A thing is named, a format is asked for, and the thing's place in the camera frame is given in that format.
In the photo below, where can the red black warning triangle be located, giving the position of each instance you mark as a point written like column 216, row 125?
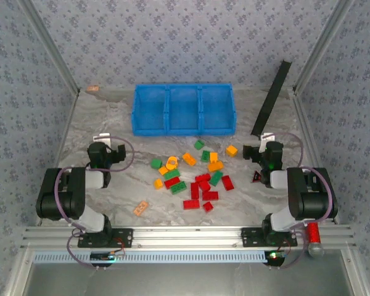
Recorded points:
column 256, row 178

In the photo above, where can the aluminium frame post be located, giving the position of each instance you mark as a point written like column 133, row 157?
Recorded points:
column 53, row 46
column 320, row 46

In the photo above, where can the long black bar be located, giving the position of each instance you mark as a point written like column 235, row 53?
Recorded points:
column 272, row 95

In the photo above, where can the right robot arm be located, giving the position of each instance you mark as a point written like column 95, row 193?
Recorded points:
column 299, row 191

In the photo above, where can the small peach block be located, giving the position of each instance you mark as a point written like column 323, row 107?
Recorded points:
column 92, row 88

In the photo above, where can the small orange lego brick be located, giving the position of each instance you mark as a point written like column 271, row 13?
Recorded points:
column 163, row 170
column 158, row 183

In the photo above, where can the small red lego brick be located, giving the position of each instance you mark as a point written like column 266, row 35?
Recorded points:
column 208, row 206

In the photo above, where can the aluminium side rail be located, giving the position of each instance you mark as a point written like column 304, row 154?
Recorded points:
column 305, row 123
column 67, row 129

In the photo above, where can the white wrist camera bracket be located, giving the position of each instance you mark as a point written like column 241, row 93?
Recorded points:
column 268, row 137

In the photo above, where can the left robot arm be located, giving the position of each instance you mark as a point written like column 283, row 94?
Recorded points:
column 71, row 191

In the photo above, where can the red cylinder with silver knob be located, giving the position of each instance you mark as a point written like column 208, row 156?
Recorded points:
column 313, row 234

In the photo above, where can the small circuit board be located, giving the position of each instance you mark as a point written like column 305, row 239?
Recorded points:
column 103, row 256
column 275, row 256

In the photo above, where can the blue plastic bin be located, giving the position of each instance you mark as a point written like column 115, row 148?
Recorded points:
column 183, row 108
column 217, row 108
column 148, row 108

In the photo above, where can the peach lego brick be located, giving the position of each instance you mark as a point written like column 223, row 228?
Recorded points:
column 141, row 208

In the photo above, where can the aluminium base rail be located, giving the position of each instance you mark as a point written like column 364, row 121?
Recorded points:
column 185, row 237

